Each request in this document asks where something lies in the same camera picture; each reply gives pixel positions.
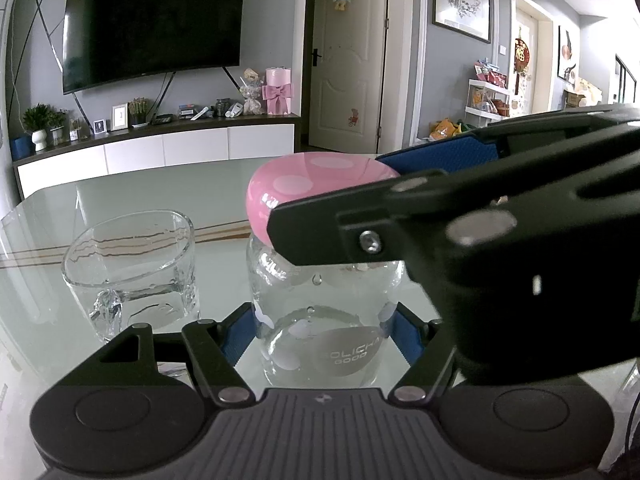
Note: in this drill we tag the black wall television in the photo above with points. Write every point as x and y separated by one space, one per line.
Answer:
150 25

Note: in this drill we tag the white room door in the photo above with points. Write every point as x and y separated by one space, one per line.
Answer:
350 70

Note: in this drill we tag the framed ink painting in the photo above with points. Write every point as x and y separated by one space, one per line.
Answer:
462 0

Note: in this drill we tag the white tubes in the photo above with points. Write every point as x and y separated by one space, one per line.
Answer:
235 109

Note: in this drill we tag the white snack shelf rack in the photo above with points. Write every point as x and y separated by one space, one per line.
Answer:
487 110

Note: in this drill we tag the pink dotted bottle cap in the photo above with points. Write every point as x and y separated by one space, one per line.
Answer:
310 180

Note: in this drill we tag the small plant in glass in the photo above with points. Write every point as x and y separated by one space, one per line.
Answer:
75 132

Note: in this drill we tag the plant in dark pot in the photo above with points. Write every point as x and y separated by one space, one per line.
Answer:
138 112

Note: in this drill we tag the clear glass cup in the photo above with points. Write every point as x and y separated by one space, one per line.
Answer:
130 270

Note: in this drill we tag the white standing air conditioner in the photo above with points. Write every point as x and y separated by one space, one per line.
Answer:
5 85

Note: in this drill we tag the clear glass bottle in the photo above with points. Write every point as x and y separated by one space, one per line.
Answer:
310 305

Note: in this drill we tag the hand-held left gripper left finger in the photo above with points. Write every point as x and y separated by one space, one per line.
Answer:
239 332

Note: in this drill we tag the white photo frame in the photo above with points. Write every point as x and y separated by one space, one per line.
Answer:
120 117

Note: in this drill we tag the green plant in white pot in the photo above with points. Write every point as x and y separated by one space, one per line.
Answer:
37 120

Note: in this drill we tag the dark glass jar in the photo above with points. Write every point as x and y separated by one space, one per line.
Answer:
222 107

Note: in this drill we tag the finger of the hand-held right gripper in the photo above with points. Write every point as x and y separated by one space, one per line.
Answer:
440 157
320 235

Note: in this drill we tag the white television cabinet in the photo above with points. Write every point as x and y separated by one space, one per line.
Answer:
195 147

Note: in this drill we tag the red hanging door ornament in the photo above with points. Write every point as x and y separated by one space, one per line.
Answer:
521 55

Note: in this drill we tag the yellow and green snack bags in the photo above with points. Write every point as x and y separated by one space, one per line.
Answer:
445 130

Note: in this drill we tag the white remote control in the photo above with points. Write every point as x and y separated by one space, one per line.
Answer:
201 113

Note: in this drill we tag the small bear door sticker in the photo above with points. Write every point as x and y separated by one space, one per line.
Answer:
353 116

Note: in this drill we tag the clear wrapped bouquet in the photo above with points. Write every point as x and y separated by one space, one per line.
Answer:
251 92

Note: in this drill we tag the pink gift box with bow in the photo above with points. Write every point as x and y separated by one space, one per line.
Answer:
277 92

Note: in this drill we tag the small dark photo frame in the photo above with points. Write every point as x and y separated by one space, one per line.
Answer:
100 127

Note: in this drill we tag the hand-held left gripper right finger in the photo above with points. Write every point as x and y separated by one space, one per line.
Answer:
407 332

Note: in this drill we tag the stack of books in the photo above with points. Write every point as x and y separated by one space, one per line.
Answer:
186 111

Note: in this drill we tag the small green potted plant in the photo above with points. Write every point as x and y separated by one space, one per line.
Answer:
57 127

